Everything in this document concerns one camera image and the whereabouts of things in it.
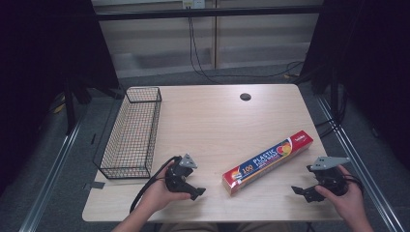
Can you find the grey tape strip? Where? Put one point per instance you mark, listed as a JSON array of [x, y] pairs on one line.
[[96, 185]]

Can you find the black curtain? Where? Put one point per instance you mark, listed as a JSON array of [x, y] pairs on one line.
[[38, 64], [370, 64]]

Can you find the white wall outlet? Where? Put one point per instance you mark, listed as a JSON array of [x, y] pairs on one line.
[[193, 3]]

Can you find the person's left hand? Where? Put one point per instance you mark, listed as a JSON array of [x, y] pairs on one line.
[[161, 193]]

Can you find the black metal stand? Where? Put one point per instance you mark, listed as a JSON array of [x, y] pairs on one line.
[[69, 109]]

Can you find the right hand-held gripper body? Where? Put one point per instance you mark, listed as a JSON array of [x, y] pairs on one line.
[[328, 175]]

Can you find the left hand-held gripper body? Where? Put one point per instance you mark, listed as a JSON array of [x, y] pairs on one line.
[[176, 178]]

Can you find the red blue plastic wrap box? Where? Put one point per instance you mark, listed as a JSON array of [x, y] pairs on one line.
[[267, 162]]

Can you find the person's right hand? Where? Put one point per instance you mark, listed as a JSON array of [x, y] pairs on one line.
[[346, 203]]

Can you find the black horizontal metal bar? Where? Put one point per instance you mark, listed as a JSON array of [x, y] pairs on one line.
[[209, 12]]

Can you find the silver floor rail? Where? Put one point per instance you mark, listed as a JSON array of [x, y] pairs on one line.
[[48, 180], [361, 167]]

